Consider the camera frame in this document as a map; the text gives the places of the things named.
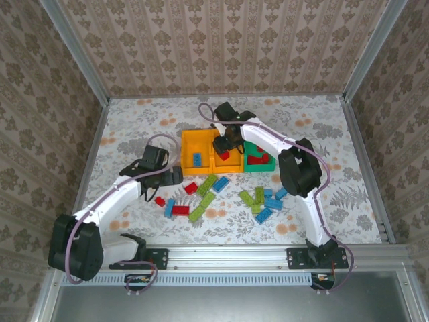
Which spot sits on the yellow plastic bin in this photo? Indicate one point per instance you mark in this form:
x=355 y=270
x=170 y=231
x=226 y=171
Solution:
x=231 y=166
x=201 y=141

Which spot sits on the small red lego brick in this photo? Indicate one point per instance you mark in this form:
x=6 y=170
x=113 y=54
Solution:
x=260 y=148
x=160 y=201

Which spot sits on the green plastic bin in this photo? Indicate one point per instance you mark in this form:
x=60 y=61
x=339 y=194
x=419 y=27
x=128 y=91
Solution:
x=259 y=168

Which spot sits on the small blue lego brick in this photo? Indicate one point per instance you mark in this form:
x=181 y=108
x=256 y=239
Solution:
x=267 y=192

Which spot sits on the small green lego brick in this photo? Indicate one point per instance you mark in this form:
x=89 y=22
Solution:
x=256 y=209

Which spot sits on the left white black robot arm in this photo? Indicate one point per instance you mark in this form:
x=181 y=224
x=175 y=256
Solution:
x=110 y=201

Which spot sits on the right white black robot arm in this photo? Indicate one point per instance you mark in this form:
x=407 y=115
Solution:
x=315 y=218

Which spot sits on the floral print table cover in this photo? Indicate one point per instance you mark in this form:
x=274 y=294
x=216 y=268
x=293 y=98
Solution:
x=161 y=114

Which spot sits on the grey metal panel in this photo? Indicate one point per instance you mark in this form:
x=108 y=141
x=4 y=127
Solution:
x=218 y=305

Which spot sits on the aluminium side rail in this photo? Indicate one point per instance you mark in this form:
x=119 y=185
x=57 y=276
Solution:
x=94 y=141
x=358 y=141

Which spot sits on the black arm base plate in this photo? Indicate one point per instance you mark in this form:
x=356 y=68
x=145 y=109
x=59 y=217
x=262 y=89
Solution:
x=296 y=258
x=157 y=258

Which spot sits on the long aluminium base rail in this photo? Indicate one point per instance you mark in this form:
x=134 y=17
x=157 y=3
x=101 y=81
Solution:
x=228 y=256

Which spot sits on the aluminium frame post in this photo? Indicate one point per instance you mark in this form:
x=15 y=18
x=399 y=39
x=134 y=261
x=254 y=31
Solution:
x=73 y=50
x=375 y=50

